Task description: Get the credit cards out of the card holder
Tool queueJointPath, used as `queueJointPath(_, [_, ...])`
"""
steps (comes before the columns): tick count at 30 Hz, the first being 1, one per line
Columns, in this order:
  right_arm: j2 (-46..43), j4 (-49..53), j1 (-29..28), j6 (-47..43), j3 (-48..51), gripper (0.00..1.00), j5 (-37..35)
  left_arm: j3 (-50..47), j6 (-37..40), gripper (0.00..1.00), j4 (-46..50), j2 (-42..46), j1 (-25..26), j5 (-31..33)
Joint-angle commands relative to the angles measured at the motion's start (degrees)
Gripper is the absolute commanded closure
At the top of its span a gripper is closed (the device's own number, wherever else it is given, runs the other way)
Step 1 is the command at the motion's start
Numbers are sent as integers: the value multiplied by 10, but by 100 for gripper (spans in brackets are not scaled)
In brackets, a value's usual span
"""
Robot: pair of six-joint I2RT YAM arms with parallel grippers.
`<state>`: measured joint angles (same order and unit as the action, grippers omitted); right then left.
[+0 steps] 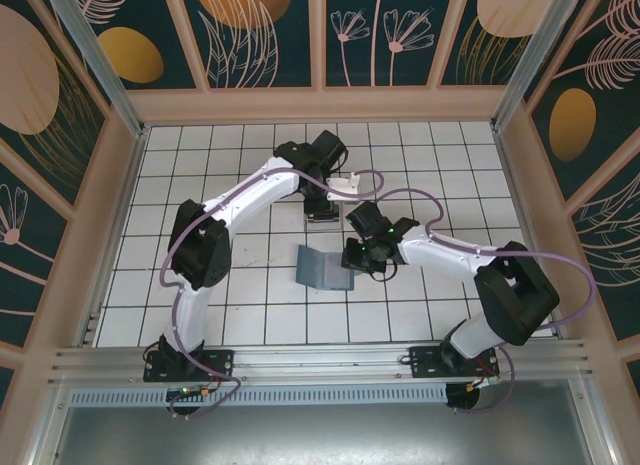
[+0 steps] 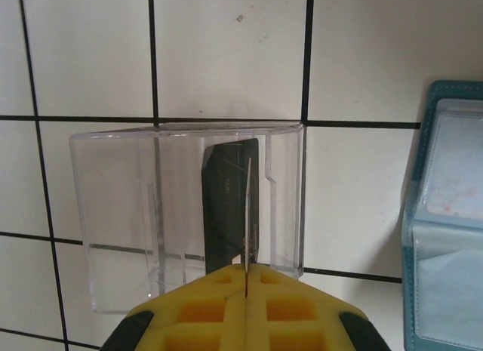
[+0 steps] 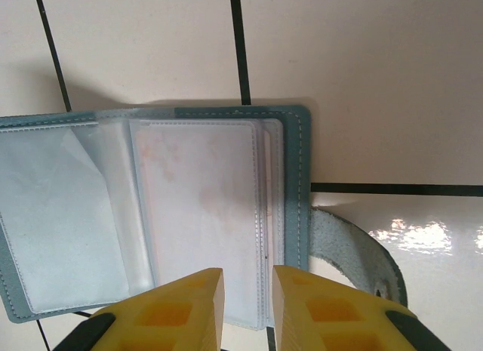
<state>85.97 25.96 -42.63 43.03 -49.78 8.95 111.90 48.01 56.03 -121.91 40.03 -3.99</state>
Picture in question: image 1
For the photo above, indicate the large pink disc wall panel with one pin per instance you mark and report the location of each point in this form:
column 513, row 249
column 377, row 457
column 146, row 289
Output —
column 25, row 85

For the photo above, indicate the small green-lit circuit board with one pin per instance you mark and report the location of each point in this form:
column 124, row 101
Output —
column 192, row 392

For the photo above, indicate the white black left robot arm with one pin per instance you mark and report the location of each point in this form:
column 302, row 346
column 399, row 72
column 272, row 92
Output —
column 250, row 195

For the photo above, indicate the pink disc gold-lines wall panel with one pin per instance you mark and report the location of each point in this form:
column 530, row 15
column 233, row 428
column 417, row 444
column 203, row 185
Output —
column 495, row 15

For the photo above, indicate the single flower leaf wall panel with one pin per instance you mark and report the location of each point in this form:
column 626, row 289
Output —
column 20, row 265

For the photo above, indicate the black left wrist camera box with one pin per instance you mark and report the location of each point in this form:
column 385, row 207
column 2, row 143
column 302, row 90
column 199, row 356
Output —
column 330, row 145

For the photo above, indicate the orange disc fern wall panel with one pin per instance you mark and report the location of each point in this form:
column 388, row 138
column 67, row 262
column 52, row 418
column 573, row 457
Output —
column 240, row 15

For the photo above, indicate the pink leaves wall panel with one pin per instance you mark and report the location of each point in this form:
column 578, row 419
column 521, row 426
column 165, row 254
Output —
column 615, row 255

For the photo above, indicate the aluminium side rail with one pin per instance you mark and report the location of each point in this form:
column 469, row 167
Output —
column 512, row 185
column 119, row 225

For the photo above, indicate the aluminium corner post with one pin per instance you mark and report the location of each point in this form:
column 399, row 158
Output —
column 525, row 60
column 100, row 70

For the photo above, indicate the aluminium mounting rail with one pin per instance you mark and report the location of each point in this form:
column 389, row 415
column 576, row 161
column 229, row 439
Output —
column 320, row 360

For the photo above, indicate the black credit card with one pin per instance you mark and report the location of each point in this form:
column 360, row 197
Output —
column 322, row 218

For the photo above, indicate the pink flowers wall panel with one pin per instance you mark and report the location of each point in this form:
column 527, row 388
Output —
column 380, row 45

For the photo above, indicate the grey metal sheet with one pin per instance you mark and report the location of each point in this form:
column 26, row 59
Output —
column 320, row 435

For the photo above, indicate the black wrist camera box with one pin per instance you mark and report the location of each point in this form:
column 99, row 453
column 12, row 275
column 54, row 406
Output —
column 365, row 220
column 330, row 145

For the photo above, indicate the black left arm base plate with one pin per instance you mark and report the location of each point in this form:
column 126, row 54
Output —
column 220, row 365

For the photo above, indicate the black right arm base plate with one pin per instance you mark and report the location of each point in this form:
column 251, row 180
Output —
column 425, row 362

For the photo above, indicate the orange oval feather wall panel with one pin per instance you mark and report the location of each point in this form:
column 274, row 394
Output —
column 572, row 125

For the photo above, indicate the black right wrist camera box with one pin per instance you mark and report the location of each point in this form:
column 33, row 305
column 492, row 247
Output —
column 365, row 220

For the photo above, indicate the aluminium frame bar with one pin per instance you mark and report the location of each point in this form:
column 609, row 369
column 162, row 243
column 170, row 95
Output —
column 45, row 425
column 597, row 425

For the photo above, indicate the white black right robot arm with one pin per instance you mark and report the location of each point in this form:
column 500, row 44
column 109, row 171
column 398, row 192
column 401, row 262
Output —
column 440, row 250

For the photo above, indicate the orange oval leaf wall panel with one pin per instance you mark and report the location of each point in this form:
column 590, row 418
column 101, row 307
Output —
column 130, row 55

